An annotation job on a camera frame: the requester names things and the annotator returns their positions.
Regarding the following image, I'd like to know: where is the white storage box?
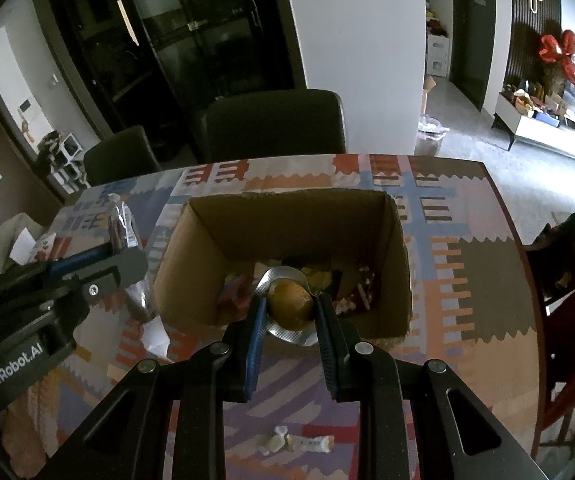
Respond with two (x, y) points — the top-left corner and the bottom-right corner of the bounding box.
(426, 34), (451, 78)

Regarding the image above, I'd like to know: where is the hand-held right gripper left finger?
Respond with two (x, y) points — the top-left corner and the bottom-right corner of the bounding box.
(52, 296), (269, 480)

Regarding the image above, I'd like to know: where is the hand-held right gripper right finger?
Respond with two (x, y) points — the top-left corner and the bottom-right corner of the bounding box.
(316, 293), (551, 480)

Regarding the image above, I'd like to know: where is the brown cardboard box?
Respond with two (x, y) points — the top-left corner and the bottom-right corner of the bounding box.
(153, 187), (414, 345)

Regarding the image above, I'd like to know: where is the pile of boxes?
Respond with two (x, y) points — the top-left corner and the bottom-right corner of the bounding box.
(502, 77), (573, 121)

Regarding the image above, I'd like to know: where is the foil packed brown egg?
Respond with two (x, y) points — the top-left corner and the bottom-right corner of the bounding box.
(253, 266), (321, 347)

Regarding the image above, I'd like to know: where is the black glass door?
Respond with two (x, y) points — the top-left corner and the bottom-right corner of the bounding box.
(32, 0), (308, 156)

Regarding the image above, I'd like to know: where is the small white green candy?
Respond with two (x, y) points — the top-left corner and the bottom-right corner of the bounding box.
(260, 425), (291, 456)

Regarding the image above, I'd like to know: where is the small dark chair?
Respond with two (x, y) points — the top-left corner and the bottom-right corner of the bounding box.
(83, 125), (160, 187)

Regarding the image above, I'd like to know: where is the folded cardboard piece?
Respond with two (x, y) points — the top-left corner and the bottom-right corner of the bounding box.
(421, 75), (438, 116)

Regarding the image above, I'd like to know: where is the large dark chair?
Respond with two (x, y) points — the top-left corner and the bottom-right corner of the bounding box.
(200, 89), (348, 163)

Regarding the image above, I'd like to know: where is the translucent silver biscuit packet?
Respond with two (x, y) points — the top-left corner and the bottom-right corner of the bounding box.
(106, 192), (160, 323)

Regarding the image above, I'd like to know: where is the white gold candy packet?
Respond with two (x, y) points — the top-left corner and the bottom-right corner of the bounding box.
(287, 434), (335, 455)

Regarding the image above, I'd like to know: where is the white shelf unit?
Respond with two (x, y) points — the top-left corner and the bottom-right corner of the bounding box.
(50, 132), (88, 188)

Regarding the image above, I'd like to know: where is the trash bin with bag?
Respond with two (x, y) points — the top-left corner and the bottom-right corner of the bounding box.
(415, 114), (451, 157)

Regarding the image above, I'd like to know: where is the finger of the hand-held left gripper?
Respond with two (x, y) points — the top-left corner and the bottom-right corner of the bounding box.
(0, 244), (113, 302)
(0, 252), (149, 331)

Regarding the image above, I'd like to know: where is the yellow snack packet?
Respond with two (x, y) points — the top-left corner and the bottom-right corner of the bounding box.
(300, 267), (335, 291)

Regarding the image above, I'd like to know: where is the white low cabinet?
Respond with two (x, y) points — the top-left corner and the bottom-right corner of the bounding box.
(490, 92), (575, 171)

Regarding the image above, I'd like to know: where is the white paper sheet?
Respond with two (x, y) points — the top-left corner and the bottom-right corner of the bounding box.
(10, 229), (43, 263)

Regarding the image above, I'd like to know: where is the red balloon decoration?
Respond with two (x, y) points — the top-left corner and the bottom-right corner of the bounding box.
(537, 30), (575, 88)

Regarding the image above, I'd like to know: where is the printed snack bag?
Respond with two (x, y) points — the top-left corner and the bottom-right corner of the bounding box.
(34, 232), (59, 261)

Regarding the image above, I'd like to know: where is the red snack bar packet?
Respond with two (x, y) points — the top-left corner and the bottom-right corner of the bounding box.
(335, 267), (381, 313)

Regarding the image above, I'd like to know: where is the dark room door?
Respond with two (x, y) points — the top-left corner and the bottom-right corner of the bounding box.
(450, 0), (498, 111)

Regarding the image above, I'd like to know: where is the white cushion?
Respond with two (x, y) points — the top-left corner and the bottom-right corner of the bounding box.
(0, 212), (33, 261)

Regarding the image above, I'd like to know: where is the pink snack packet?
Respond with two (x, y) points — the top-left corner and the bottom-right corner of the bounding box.
(217, 275), (258, 318)

